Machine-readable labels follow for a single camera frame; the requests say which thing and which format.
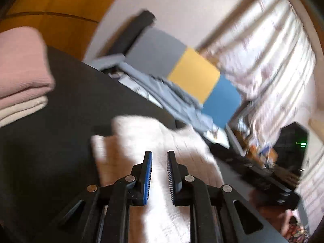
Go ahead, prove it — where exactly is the white printed seat cushion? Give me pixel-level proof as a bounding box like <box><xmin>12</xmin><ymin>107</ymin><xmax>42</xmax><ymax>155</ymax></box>
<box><xmin>108</xmin><ymin>72</ymin><xmax>231</xmax><ymax>150</ymax></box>

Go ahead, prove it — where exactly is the person right hand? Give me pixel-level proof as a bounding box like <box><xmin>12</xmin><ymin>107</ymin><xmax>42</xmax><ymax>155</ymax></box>
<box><xmin>249</xmin><ymin>190</ymin><xmax>293</xmax><ymax>236</ymax></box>

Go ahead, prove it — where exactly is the grey blue garment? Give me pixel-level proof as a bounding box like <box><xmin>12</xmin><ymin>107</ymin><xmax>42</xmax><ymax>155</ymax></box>
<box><xmin>119</xmin><ymin>62</ymin><xmax>214</xmax><ymax>133</ymax></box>

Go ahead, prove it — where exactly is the pink patterned curtain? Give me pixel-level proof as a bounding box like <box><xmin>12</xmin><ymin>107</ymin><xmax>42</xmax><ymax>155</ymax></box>
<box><xmin>201</xmin><ymin>0</ymin><xmax>316</xmax><ymax>147</ymax></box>

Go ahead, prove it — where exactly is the folded pink cloth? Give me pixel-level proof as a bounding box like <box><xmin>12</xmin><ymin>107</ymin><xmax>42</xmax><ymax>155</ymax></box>
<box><xmin>1</xmin><ymin>26</ymin><xmax>55</xmax><ymax>109</ymax></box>

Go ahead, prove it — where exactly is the black rolled mat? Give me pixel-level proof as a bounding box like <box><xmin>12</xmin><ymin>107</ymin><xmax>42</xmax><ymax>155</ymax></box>
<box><xmin>106</xmin><ymin>9</ymin><xmax>156</xmax><ymax>55</ymax></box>

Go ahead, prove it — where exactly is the wooden desk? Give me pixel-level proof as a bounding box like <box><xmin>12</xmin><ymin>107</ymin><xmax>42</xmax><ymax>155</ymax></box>
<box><xmin>229</xmin><ymin>122</ymin><xmax>278</xmax><ymax>169</ymax></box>

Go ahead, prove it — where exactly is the folded cream cloth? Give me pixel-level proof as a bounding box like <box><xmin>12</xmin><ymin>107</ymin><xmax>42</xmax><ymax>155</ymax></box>
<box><xmin>0</xmin><ymin>95</ymin><xmax>48</xmax><ymax>127</ymax></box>

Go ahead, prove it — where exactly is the wooden wardrobe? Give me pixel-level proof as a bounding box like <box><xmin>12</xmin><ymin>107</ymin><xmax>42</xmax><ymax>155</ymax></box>
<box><xmin>1</xmin><ymin>0</ymin><xmax>115</xmax><ymax>60</ymax></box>

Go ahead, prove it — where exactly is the grey yellow blue chair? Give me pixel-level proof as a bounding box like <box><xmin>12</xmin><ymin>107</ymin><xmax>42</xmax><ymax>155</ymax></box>
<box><xmin>84</xmin><ymin>26</ymin><xmax>248</xmax><ymax>158</ymax></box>

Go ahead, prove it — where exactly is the cream knit sweater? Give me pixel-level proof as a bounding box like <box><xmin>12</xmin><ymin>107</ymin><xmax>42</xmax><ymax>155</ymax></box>
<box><xmin>91</xmin><ymin>116</ymin><xmax>224</xmax><ymax>242</ymax></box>

